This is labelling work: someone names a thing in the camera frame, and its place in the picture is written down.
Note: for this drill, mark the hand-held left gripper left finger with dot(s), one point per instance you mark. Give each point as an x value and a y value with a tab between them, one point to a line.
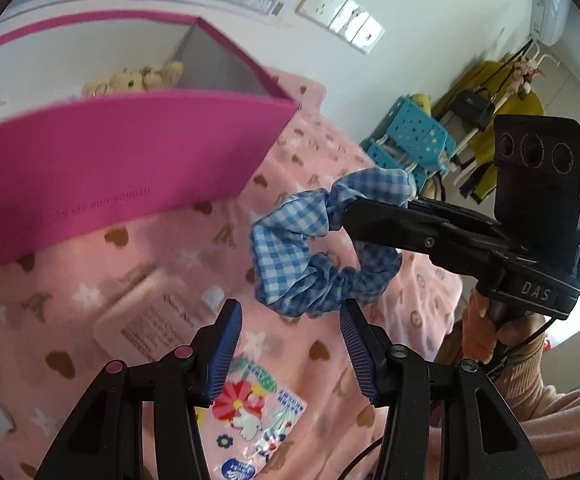
225	350

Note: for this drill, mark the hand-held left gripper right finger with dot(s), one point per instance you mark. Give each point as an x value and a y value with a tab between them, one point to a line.
357	355

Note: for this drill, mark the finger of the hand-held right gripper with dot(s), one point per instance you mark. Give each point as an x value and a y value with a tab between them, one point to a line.
450	215
400	230

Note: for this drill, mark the pink hand cream tube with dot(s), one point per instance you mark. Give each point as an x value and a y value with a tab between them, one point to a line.
145	315

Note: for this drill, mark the blue gingham scrunchie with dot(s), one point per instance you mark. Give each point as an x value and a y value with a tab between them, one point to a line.
290	230

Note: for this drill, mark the pink cardboard box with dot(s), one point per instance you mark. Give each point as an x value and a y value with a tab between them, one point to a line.
120	160

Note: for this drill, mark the beige plush teddy bear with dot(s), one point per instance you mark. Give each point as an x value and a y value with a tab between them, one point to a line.
130	80

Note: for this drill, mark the person's right forearm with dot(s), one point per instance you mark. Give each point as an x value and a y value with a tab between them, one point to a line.
560	410

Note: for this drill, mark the person's right hand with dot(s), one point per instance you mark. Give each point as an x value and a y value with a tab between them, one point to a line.
477	340

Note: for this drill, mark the floral tissue packet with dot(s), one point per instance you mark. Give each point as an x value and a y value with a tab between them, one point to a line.
255	410

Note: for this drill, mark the blue perforated plastic stool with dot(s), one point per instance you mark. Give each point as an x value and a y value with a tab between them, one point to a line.
395	162

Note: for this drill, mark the blue plastic basket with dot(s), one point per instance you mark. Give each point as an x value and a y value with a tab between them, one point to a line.
417	130

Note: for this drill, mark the yellow garment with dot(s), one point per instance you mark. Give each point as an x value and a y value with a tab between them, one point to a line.
520	105

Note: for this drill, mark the black handbag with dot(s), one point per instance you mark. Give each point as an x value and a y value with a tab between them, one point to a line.
472	107

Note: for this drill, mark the small hanging plush toy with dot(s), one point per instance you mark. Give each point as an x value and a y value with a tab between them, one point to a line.
527	72

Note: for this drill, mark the white coat rack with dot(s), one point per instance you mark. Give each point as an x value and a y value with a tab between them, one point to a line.
545	57

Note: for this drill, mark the white air conditioner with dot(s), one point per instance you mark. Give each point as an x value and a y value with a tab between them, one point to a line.
550	5

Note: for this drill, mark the white wall socket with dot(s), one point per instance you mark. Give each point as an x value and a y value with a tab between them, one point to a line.
320	2

